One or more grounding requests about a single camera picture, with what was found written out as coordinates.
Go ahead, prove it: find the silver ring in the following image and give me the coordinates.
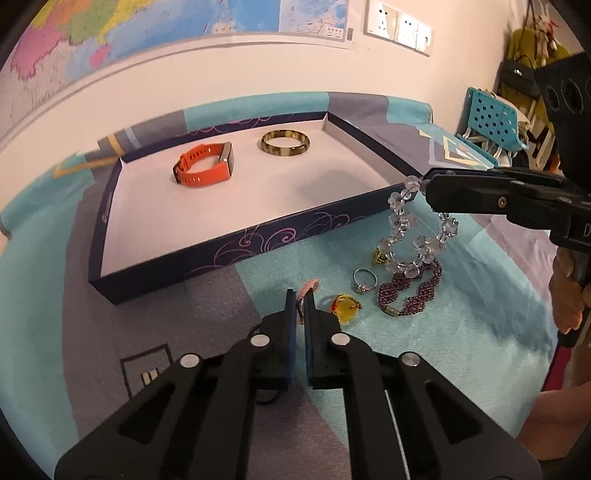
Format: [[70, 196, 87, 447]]
[[352, 268, 379, 295]]

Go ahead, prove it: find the purple beaded bracelet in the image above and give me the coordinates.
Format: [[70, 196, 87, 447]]
[[378, 258, 444, 318]]

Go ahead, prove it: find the orange smartwatch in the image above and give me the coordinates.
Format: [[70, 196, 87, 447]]
[[172, 142, 235, 188]]

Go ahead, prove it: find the yellow stone beaded ring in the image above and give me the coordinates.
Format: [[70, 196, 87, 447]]
[[330, 294, 364, 328]]

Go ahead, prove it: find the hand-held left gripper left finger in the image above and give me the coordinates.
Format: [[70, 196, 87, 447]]
[[54, 288, 298, 480]]

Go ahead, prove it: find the clear crystal bead bracelet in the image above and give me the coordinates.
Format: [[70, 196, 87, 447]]
[[387, 175, 461, 278]]

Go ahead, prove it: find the black handbag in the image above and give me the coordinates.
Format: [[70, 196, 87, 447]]
[[498, 58, 542, 101]]

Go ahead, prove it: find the person's right forearm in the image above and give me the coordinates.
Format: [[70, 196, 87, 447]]
[[517, 390, 591, 462]]

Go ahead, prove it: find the dark blue tray box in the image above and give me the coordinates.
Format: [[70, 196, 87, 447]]
[[88, 111, 422, 305]]

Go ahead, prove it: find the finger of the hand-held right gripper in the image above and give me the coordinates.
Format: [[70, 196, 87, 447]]
[[427, 167, 493, 179], [424, 174, 511, 220]]

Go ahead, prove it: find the tortoiseshell bangle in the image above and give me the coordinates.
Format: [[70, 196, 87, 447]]
[[257, 129, 311, 158]]

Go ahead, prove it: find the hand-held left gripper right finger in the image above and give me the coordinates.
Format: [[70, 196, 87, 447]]
[[302, 293, 543, 480]]

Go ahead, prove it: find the teal and grey printed blanket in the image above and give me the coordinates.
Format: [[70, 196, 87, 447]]
[[0, 91, 561, 480]]

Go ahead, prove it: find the yellow bag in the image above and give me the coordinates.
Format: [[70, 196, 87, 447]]
[[510, 28, 573, 109]]

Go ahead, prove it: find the wall map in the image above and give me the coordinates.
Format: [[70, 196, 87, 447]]
[[0, 0, 357, 153]]

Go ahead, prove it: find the teal perforated plastic basket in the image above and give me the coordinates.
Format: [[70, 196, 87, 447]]
[[455, 87, 529, 151]]

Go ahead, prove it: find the person's right hand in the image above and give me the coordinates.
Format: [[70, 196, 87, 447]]
[[551, 247, 591, 337]]

